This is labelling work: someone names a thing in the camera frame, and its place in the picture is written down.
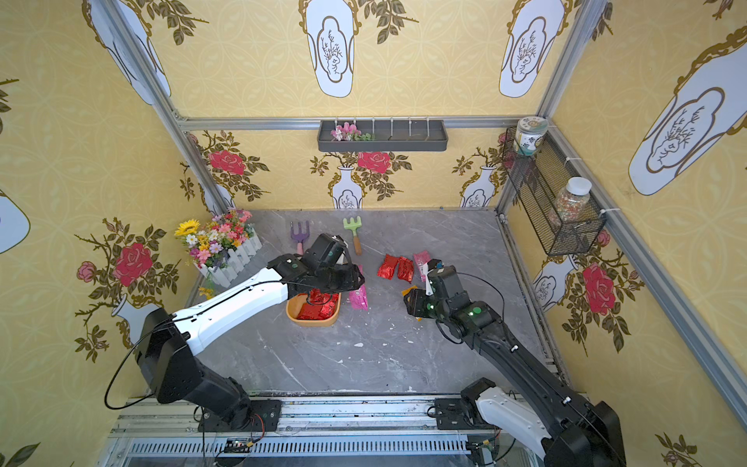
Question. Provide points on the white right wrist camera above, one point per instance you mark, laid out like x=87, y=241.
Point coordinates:
x=429, y=272

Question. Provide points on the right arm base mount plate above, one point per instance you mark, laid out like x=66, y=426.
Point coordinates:
x=456, y=414

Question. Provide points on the small circuit board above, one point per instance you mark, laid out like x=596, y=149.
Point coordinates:
x=238, y=446

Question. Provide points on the purple toy fork pink handle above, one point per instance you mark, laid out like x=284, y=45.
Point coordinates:
x=300, y=233

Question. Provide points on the green toy rake wooden handle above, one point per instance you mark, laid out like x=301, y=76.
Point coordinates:
x=353, y=224

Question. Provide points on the small pink flowers on shelf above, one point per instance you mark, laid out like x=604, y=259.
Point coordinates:
x=349, y=132

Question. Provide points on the clear jar white lid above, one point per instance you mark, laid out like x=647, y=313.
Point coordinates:
x=570, y=202

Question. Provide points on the black wire mesh basket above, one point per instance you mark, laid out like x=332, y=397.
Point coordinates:
x=535, y=183

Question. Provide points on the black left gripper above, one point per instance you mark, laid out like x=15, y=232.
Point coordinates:
x=342, y=277

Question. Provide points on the pink tea bag packet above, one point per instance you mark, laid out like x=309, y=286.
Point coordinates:
x=421, y=260

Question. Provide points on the orange oval storage box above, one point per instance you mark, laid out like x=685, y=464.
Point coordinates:
x=314, y=309

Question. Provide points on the grey wall shelf tray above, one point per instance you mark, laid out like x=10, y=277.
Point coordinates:
x=390, y=135

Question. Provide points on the red foil tea bag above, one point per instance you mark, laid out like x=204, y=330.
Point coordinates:
x=405, y=269
x=388, y=267

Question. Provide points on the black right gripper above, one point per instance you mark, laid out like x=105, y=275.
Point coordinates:
x=418, y=301

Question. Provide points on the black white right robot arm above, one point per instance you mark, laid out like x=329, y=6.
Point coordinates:
x=554, y=421

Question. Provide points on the yellow tea bag packet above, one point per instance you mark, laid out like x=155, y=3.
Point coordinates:
x=407, y=291

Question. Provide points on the magenta tea bag packet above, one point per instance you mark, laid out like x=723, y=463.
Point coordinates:
x=359, y=299

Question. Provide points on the flower bouquet white fence planter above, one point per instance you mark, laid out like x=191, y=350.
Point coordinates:
x=222, y=247

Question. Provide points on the patterned tin jar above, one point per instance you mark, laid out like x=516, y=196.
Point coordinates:
x=530, y=134

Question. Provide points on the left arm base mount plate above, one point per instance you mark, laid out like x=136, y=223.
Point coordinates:
x=260, y=416

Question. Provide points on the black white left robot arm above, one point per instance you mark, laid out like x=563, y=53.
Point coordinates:
x=167, y=351

